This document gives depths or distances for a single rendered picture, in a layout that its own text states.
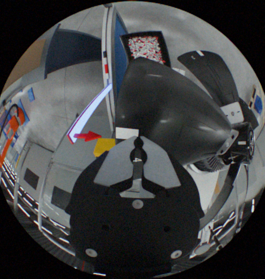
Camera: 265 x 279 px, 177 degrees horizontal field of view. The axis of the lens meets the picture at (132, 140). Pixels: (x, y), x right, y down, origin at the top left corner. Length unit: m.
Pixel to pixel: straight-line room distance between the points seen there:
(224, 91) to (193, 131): 0.23
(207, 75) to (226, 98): 0.09
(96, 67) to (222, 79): 1.32
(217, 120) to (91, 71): 1.41
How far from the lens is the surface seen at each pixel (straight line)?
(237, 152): 0.30
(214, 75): 0.36
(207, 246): 1.08
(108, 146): 0.43
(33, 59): 0.48
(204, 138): 0.18
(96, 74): 1.40
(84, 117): 0.22
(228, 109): 0.34
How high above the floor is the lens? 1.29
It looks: 42 degrees down
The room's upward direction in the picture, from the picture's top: 176 degrees counter-clockwise
